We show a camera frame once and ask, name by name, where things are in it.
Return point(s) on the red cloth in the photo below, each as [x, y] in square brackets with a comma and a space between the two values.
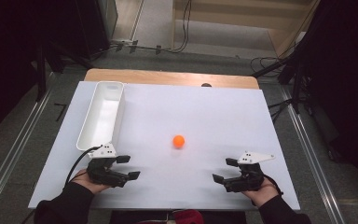
[188, 217]

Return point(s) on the metal floor rail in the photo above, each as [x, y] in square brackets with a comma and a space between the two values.
[12, 152]
[313, 155]

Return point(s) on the person's right hand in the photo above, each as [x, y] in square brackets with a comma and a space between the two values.
[262, 194]

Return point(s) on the power strip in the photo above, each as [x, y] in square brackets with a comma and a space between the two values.
[122, 41]

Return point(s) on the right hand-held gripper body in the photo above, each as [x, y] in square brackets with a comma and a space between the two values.
[248, 180]

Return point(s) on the long white plastic bin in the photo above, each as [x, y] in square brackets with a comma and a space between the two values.
[102, 118]

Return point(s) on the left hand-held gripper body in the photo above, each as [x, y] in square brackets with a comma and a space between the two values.
[104, 174]

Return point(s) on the person's left hand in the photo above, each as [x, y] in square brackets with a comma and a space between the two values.
[88, 184]

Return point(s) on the wooden table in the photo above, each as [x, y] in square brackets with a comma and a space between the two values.
[167, 77]

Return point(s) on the black stand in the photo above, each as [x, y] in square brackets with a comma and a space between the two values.
[295, 81]
[42, 71]

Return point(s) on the orange ball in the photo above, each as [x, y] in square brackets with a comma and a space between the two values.
[179, 141]

